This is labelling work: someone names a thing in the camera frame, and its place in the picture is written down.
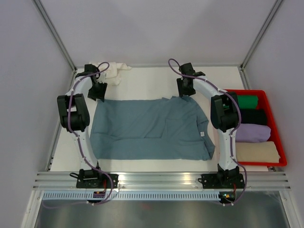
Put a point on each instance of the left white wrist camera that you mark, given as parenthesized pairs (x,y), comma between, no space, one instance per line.
(101,78)

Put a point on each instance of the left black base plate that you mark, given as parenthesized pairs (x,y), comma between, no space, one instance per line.
(101,183)

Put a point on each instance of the rolled beige t-shirt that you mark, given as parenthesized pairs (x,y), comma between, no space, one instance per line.
(257,152)

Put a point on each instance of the cream white t-shirt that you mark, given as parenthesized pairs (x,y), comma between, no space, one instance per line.
(113,71)

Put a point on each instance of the rolled green t-shirt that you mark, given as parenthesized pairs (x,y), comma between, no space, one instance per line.
(247,101)

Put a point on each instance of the light blue cable duct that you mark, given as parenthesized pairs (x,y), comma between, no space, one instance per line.
(133,195)

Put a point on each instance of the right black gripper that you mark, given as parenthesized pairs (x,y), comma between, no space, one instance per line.
(182,91)

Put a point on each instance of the aluminium frame post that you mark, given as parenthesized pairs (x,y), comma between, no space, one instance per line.
(266,24)
(54,33)

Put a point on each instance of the rolled lavender t-shirt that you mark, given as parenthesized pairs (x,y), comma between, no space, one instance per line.
(252,133)

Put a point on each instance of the right aluminium frame post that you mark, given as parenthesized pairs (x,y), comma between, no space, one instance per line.
(266,24)

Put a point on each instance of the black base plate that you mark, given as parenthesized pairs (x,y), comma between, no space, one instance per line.
(214,181)
(101,183)

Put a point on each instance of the left aluminium frame post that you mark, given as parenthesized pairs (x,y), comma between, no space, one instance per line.
(54,33)

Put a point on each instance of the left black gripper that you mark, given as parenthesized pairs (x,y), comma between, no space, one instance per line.
(101,96)

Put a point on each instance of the aluminium front rail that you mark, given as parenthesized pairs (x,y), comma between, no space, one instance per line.
(256,181)

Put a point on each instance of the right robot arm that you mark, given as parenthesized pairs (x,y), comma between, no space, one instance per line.
(224,114)

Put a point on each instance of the rolled black t-shirt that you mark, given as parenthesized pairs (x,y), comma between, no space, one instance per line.
(253,116)

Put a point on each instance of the blue-grey t-shirt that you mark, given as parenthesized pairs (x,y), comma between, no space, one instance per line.
(161,129)

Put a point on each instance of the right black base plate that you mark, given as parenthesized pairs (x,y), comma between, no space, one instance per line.
(214,181)

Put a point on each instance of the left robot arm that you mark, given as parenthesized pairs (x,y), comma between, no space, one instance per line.
(75,117)

